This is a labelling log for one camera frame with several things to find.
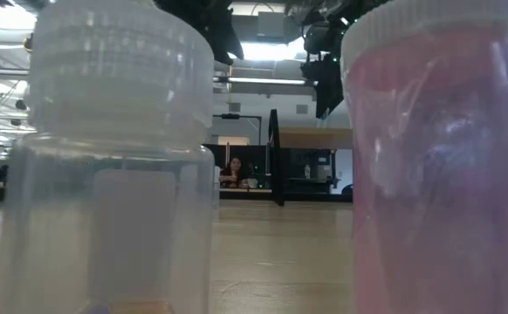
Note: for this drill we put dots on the person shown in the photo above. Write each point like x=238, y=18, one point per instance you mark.
x=235, y=165

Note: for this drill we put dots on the clear medicine bottle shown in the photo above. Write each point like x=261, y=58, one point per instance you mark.
x=105, y=218
x=217, y=187

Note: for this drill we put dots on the blue chair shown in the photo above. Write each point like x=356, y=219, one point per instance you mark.
x=347, y=189

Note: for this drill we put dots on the grey ceiling box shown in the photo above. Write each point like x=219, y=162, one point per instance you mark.
x=271, y=24

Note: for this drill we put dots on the pink medicine bottle white cap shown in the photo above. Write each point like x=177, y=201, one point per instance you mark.
x=433, y=174

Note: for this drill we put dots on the wooden shelf black frame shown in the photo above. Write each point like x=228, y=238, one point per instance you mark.
x=315, y=138

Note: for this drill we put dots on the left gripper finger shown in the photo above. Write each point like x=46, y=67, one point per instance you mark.
x=225, y=41

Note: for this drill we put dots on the white background bottle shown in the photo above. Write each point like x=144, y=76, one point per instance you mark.
x=307, y=171

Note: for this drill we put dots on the ceiling light strip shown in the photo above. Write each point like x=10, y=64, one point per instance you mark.
x=262, y=81

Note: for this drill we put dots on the white cup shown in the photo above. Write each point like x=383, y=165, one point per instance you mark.
x=252, y=183

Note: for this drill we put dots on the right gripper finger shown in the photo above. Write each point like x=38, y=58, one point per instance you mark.
x=329, y=93

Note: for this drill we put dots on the black aluminium table frame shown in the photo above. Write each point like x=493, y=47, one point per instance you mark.
x=245, y=196

